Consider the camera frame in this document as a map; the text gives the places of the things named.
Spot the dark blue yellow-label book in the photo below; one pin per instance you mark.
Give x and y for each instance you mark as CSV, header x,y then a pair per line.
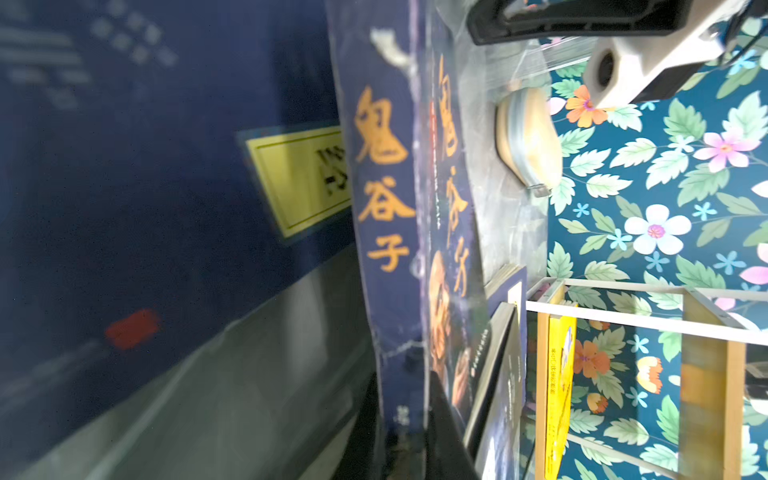
x,y
508,285

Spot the black wolf cover book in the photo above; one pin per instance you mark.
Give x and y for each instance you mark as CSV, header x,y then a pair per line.
x,y
493,431

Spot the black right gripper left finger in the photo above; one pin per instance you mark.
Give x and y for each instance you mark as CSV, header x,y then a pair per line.
x,y
363,455

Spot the yellow book in shelf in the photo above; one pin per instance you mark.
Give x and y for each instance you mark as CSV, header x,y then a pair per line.
x,y
560,366

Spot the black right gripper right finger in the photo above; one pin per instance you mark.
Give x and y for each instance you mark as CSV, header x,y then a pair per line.
x,y
446,457

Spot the purple old man book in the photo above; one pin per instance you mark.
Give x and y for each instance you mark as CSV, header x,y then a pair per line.
x,y
412,207

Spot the navy book small label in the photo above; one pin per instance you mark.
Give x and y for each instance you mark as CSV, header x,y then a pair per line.
x,y
132,226

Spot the wooden white-frame bookshelf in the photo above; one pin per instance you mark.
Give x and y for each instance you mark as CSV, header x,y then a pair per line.
x,y
669,382

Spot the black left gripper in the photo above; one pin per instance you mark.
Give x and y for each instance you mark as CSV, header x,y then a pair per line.
x,y
494,22

